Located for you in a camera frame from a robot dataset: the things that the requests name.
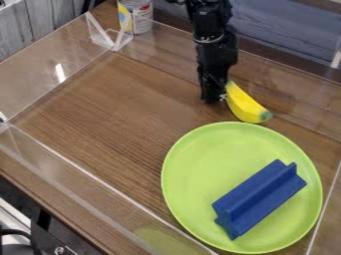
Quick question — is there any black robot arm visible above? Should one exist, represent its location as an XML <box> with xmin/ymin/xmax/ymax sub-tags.
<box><xmin>167</xmin><ymin>0</ymin><xmax>237</xmax><ymax>104</ymax></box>

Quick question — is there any blue plastic block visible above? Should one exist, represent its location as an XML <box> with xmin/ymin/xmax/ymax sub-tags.
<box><xmin>211</xmin><ymin>159</ymin><xmax>306</xmax><ymax>240</ymax></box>

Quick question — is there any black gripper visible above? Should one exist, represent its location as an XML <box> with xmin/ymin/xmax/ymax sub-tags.
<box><xmin>192</xmin><ymin>30</ymin><xmax>237</xmax><ymax>103</ymax></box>

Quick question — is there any black cable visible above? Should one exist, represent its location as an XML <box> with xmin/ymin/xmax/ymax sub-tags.
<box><xmin>0</xmin><ymin>228</ymin><xmax>43</xmax><ymax>255</ymax></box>

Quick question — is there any clear acrylic corner bracket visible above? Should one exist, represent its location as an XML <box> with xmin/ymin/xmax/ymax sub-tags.
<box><xmin>85</xmin><ymin>12</ymin><xmax>133</xmax><ymax>52</ymax></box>

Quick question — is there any yellow toy banana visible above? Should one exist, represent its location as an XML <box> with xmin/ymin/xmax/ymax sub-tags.
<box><xmin>224</xmin><ymin>81</ymin><xmax>272</xmax><ymax>124</ymax></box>

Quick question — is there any white yellow can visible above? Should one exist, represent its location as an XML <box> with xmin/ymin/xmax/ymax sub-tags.
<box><xmin>117</xmin><ymin>0</ymin><xmax>153</xmax><ymax>35</ymax></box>

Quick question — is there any green round plate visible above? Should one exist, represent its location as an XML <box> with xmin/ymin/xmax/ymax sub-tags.
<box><xmin>161</xmin><ymin>122</ymin><xmax>322</xmax><ymax>254</ymax></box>

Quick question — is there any clear acrylic enclosure wall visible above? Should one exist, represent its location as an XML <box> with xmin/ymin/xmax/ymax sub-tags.
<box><xmin>0</xmin><ymin>9</ymin><xmax>341</xmax><ymax>255</ymax></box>

